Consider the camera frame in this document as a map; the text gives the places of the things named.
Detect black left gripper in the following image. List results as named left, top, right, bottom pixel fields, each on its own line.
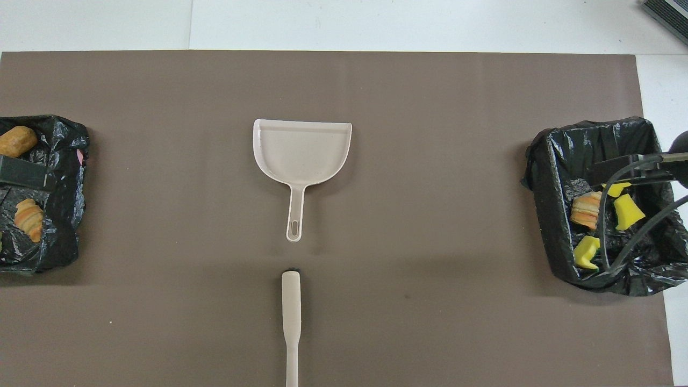
left=0, top=155, right=57, bottom=193

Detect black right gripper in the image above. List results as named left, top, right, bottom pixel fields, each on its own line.
left=591, top=155, right=675, bottom=187

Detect small yellow sponge piece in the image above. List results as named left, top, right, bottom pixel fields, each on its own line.
left=613, top=193, right=646, bottom=231

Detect pale cracker piece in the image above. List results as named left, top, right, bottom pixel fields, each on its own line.
left=15, top=198, right=44, bottom=243

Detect green and yellow sponge piece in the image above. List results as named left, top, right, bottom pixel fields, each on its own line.
left=573, top=235, right=604, bottom=270

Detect pink plastic dustpan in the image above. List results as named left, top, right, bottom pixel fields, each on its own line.
left=253, top=119, right=353, bottom=243

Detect pink hand brush black bristles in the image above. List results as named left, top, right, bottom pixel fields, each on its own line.
left=281, top=267, right=302, bottom=387

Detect bin covered by black bag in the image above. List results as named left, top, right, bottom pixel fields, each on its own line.
left=0, top=114, right=90, bottom=275

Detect open bin with black liner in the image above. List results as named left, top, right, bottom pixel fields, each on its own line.
left=520, top=116, right=688, bottom=297

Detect dark ribbed device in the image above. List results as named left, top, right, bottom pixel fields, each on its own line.
left=640, top=0, right=688, bottom=47

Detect brown paper table mat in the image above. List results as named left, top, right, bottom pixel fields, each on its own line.
left=0, top=51, right=676, bottom=387

